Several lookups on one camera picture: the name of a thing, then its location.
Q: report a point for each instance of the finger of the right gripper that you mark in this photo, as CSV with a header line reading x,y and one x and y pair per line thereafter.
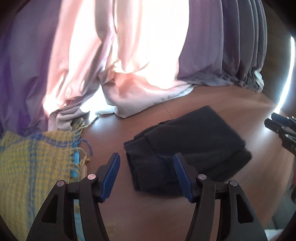
x,y
276,127
285,121

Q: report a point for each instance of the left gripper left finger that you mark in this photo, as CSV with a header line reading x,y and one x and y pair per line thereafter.
x,y
55,219

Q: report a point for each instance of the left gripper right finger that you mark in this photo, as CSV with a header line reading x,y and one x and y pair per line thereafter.
x,y
237,218

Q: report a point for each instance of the black pants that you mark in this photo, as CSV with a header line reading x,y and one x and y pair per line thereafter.
x,y
204,139

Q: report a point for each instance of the white cloth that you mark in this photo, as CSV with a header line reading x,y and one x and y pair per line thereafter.
x,y
256,81

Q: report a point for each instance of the light blue cloth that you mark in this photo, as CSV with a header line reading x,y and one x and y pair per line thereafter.
x,y
75,165

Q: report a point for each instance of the yellow plaid scarf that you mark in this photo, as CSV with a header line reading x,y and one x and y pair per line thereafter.
x,y
30,166

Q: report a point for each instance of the purple grey curtain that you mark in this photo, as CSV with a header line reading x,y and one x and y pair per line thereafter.
x,y
225,43

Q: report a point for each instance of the pink sheer curtain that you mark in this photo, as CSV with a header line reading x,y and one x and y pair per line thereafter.
x,y
118,57

